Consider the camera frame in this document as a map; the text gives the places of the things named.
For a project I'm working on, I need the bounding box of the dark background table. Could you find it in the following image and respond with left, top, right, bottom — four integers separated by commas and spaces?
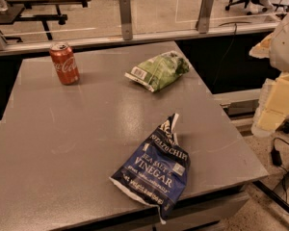
7, 0, 91, 40

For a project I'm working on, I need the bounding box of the green jalapeno chip bag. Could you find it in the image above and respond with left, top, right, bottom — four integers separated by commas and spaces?
124, 51, 191, 92

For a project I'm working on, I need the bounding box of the red coca-cola can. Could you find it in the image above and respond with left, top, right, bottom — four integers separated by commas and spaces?
49, 41, 80, 85

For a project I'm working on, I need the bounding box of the black power adapter with cable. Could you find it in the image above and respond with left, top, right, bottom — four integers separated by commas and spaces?
270, 136, 289, 204

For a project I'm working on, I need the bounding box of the metal bracket post right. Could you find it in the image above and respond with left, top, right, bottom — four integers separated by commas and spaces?
196, 0, 214, 34

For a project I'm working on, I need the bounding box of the blue salt vinegar chip bag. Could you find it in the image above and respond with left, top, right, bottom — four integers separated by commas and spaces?
110, 114, 191, 224

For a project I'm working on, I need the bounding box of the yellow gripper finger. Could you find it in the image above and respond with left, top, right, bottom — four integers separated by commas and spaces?
250, 34, 273, 59
251, 72, 289, 137

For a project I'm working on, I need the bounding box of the dark bench left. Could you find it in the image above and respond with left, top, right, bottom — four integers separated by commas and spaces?
0, 4, 26, 44

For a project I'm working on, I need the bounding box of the metal bracket post centre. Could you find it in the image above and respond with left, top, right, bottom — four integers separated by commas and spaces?
119, 0, 133, 40

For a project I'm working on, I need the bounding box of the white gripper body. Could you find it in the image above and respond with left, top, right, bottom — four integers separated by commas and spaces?
269, 13, 289, 72

